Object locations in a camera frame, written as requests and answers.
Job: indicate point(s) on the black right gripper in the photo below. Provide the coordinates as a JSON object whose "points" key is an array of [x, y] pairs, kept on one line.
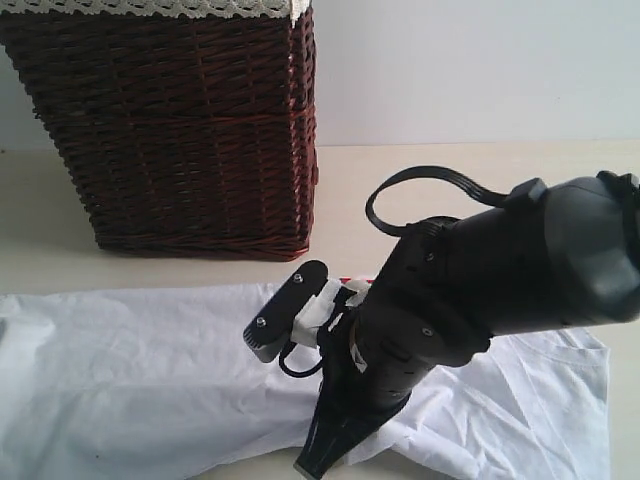
{"points": [[372, 364]]}

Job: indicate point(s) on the white t-shirt red print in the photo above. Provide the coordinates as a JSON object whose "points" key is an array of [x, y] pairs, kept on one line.
{"points": [[158, 384]]}

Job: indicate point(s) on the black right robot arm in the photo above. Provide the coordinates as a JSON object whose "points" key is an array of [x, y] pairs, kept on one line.
{"points": [[537, 258]]}

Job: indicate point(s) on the dark brown wicker basket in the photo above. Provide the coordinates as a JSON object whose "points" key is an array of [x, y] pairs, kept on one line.
{"points": [[183, 137]]}

